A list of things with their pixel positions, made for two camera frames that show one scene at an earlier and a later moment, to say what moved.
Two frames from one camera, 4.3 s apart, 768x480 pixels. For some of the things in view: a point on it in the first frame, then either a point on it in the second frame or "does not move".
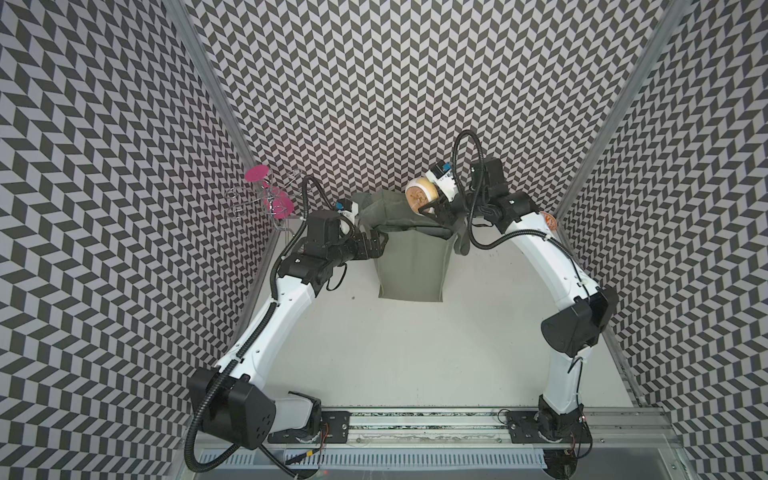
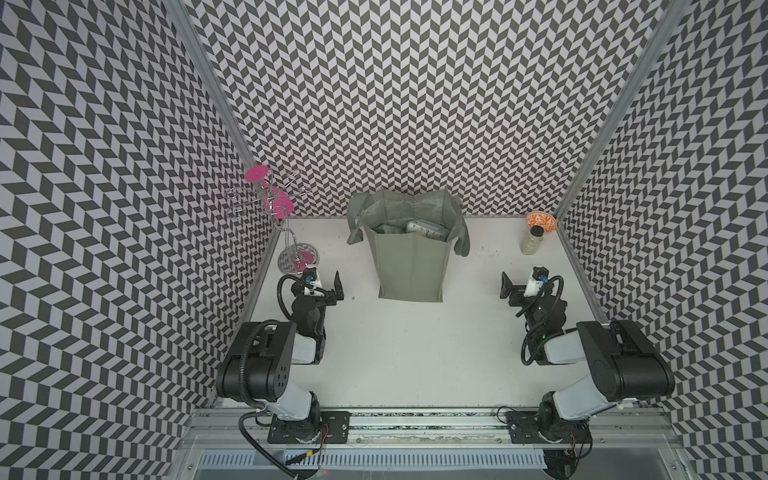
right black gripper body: x=452 y=210 to x=529 y=304
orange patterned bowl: x=551 y=220 does not move
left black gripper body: x=355 y=248 to x=328 y=299
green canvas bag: x=412 y=265 does not move
